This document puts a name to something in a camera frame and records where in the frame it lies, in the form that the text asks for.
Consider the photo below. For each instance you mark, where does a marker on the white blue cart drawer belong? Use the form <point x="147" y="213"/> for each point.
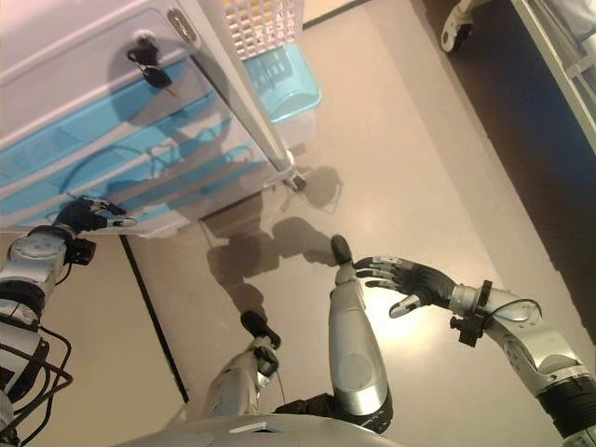
<point x="186" y="188"/>

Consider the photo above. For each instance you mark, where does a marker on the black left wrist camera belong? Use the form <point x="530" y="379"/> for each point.
<point x="84" y="251"/>

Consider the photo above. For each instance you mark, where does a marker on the light blue side bin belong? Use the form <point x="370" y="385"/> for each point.
<point x="288" y="79"/>

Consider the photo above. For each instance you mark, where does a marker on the white hospital bed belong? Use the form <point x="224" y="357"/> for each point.
<point x="572" y="46"/>

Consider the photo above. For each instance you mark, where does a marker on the white bed side rail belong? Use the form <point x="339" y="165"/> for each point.
<point x="570" y="79"/>

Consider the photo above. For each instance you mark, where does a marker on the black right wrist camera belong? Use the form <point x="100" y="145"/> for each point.
<point x="468" y="330"/>

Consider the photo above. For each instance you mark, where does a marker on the right robot hand black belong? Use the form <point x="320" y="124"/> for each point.
<point x="423" y="284"/>

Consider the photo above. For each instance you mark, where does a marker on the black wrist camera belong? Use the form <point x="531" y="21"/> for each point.
<point x="84" y="251"/>
<point x="468" y="330"/>

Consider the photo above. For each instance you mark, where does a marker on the robot torso silver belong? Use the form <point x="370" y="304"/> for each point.
<point x="233" y="433"/>

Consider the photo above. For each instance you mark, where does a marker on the black cart keys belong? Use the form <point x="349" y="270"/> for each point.
<point x="156" y="77"/>

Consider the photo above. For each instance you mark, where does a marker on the white blue medical cart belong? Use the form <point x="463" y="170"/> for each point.
<point x="70" y="70"/>

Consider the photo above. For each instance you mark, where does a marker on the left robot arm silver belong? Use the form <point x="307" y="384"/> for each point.
<point x="37" y="251"/>

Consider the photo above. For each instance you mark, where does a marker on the white mesh basket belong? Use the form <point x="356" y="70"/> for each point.
<point x="261" y="28"/>

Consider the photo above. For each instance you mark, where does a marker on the white bed caster wheel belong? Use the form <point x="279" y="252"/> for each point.
<point x="458" y="28"/>

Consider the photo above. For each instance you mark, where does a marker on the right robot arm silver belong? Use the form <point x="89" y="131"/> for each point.
<point x="526" y="344"/>

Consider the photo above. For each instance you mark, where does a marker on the left robot hand black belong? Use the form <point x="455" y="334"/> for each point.
<point x="79" y="216"/>

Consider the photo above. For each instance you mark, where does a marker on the right robot leg silver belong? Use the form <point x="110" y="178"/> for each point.
<point x="349" y="335"/>

